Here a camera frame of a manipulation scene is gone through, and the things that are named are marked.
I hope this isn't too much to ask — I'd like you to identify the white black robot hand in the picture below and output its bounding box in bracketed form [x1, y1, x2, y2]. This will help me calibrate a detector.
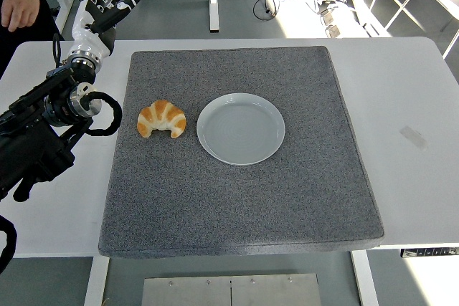
[66, 0, 145, 60]

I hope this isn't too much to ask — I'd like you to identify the golden croissant bread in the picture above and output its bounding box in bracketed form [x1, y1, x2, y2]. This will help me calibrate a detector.
[136, 100, 187, 139]

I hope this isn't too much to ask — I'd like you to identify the round pale grey plate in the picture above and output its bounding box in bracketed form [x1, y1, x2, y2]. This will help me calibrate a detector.
[196, 92, 286, 166]

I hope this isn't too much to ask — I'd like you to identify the grey metal plate with screws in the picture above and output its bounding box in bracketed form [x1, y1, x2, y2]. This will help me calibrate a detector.
[141, 272, 323, 306]

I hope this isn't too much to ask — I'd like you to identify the person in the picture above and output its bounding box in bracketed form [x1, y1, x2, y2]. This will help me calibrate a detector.
[0, 0, 66, 77]

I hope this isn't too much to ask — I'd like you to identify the person's hand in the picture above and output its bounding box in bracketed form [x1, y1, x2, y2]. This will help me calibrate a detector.
[1, 0, 44, 33]

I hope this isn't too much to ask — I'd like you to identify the grey speckled felt mat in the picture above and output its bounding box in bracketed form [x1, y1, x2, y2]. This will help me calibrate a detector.
[98, 46, 385, 259]

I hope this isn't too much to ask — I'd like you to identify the white table leg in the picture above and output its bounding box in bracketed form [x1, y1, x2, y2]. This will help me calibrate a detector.
[350, 249, 380, 306]
[83, 256, 110, 306]

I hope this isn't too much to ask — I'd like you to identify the table height control panel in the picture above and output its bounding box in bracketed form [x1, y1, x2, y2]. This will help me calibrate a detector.
[400, 247, 459, 259]

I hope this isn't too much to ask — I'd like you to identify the white wire frame chair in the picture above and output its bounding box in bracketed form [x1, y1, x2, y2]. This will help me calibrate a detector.
[368, 0, 459, 60]

